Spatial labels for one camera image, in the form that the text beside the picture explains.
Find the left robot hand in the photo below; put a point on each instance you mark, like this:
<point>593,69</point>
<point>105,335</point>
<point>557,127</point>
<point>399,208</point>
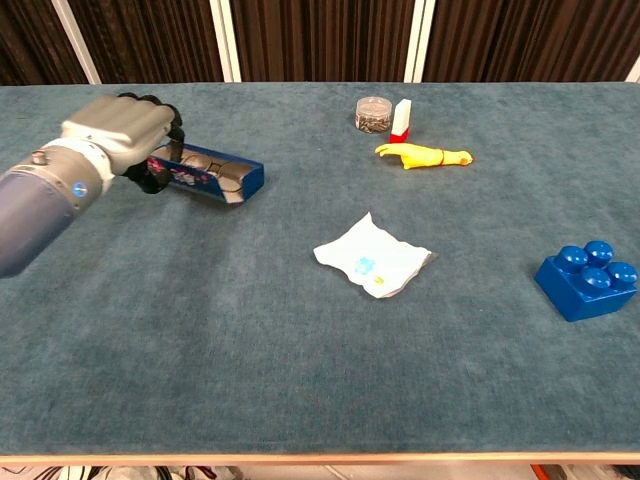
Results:
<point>120,127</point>

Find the blue glasses case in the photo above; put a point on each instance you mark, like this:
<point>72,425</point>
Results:
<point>255,177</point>

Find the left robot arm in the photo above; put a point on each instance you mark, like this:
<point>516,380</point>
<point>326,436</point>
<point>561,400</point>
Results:
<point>35,205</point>

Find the dark pleated curtain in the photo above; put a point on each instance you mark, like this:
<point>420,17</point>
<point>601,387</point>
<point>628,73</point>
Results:
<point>320,40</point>

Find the clear round jar of clips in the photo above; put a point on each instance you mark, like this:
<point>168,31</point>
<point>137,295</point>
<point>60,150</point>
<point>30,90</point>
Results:
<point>372,117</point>

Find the white and red block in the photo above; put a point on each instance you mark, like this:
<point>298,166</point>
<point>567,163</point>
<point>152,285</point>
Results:
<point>401,120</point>

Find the white plastic packet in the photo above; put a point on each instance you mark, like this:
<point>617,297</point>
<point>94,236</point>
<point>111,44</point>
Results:
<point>372,255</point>

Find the yellow rubber chicken toy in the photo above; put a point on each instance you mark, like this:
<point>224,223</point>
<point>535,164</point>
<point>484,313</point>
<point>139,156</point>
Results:
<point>420,156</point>

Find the blue velvet table cloth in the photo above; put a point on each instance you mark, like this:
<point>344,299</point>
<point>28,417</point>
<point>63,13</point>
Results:
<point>320,375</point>

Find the blue toy building brick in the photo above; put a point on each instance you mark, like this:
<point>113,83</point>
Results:
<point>580,295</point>

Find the white frame post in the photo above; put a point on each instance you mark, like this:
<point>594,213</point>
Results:
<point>635,75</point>
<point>76,40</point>
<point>419,40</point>
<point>225,40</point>

